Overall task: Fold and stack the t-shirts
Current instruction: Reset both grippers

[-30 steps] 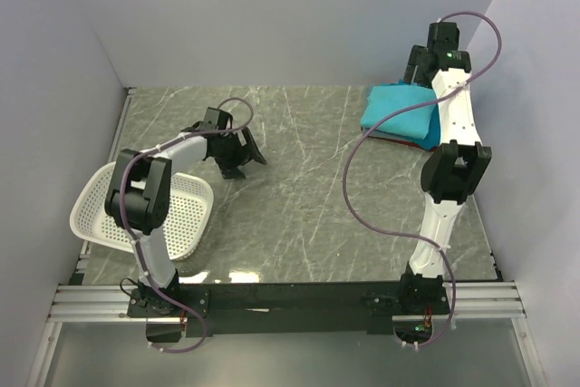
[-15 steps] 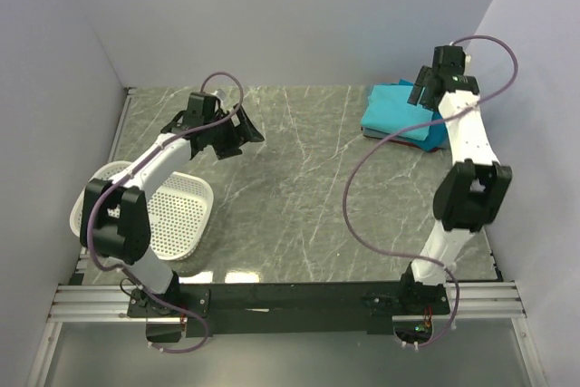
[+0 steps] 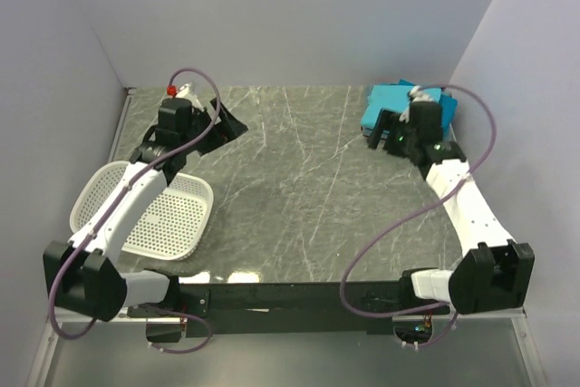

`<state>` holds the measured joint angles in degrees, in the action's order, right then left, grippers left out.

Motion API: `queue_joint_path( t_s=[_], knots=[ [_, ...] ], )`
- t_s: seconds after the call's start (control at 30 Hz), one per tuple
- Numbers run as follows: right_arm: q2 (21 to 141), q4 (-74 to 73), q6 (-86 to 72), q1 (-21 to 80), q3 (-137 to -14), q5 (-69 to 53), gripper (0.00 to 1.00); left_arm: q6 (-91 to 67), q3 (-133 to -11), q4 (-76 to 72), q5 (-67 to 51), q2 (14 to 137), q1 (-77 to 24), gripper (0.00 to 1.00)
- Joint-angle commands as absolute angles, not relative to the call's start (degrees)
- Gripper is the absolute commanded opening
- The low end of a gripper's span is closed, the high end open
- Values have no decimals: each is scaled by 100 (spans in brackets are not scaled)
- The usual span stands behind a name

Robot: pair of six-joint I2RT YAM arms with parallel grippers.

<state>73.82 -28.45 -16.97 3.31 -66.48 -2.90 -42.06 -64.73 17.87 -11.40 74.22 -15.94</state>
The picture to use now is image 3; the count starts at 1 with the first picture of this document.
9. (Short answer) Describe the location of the folded blue t shirt top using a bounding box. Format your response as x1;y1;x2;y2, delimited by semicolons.
399;80;458;129

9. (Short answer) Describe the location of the white perforated plastic basket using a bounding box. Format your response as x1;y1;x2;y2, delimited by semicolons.
69;160;214;261

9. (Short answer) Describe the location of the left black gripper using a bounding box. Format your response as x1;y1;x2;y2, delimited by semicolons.
180;98;247;156

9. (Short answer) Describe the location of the turquoise t shirt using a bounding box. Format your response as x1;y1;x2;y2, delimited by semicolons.
360;82;441;129

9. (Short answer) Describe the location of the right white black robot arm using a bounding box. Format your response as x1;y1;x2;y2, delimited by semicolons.
368;102;535;314

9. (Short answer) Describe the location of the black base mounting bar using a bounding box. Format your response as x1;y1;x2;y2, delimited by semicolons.
128;279;450;334

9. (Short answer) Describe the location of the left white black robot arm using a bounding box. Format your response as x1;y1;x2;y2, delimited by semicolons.
43;97;247;321

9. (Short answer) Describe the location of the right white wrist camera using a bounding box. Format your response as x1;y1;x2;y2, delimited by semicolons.
399;85;433;123

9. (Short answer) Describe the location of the purple cable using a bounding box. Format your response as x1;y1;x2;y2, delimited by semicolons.
47;68;223;354
339;84;499;350

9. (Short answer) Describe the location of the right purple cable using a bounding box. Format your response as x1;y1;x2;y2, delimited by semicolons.
339;84;499;350

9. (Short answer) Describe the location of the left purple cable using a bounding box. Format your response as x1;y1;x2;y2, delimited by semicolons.
47;68;223;354

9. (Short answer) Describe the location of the aluminium frame rail front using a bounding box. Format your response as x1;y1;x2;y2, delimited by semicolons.
55;308;527;323

